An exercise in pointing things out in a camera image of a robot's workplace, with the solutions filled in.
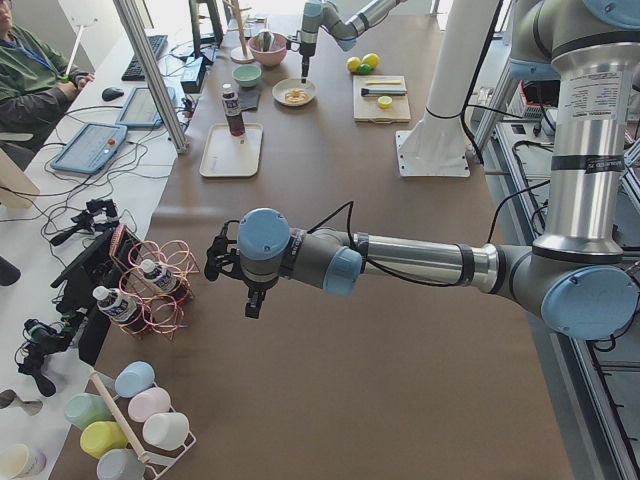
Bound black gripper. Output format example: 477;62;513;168
245;280;273;319
300;43;316;83

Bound braided ring donut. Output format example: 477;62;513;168
285;88;309;104

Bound white round plate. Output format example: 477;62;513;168
272;78;316;107

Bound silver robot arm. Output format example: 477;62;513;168
290;0;402;84
237;1;639;340

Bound cream rectangular tray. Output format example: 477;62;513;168
199;123;263;178

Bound pink bowl with ice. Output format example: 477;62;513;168
248;32;287;67

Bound yellow lemon far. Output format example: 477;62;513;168
346;57;362;73

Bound yellow lemon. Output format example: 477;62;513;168
346;57;362;73
362;53;380;70

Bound steel ice scoop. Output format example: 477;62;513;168
254;29;275;52

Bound mint green bowl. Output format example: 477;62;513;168
232;64;262;88

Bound grey folded cloth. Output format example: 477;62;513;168
238;89;261;111

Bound green lime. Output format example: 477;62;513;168
357;63;373;75

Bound yellow plastic knife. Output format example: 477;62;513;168
365;78;402;86

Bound wooden mug tree stand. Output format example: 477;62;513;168
224;0;255;64

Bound yellow lemon near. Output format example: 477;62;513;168
362;53;380;70

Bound steel muddler rod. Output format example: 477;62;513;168
360;87;407;97

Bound dark juice bottle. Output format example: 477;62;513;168
221;83;245;137

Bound bamboo cutting board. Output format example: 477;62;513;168
352;75;411;123

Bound half lemon slice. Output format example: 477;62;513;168
377;96;393;109

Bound bottle in rack rear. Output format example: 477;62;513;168
140;259;191;304

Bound bottle in rack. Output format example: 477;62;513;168
140;259;191;304
92;286;147;335

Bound bottle in rack front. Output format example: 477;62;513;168
92;286;147;335

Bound pink plastic cup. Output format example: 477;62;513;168
128;387;171;423

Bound blue plastic cup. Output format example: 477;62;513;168
115;361;155;398

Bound white plastic cup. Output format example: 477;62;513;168
142;412;190;451

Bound far blue teach pendant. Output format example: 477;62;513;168
116;87;162;129

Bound blue teach pendant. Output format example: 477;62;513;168
116;87;162;129
50;123;128;175

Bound black keyboard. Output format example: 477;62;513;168
120;34;170;82

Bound white cup rack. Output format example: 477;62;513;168
89;369;197;479

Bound black computer mouse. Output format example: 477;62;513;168
101;87;124;102

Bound mint plastic cup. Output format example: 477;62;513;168
64;393;112;430

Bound yellow plastic cup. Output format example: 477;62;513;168
79;421;128;459

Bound grey plastic cup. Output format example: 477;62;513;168
96;449;145;480

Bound near blue teach pendant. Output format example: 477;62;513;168
50;123;128;175

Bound person in green jacket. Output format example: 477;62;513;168
1;1;94;152

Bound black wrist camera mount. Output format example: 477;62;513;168
204;219;243;282

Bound copper wire bottle rack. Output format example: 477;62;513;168
108;225;200;340

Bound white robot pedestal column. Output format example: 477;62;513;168
396;0;501;178

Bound aluminium frame post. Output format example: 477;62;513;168
113;0;188;155

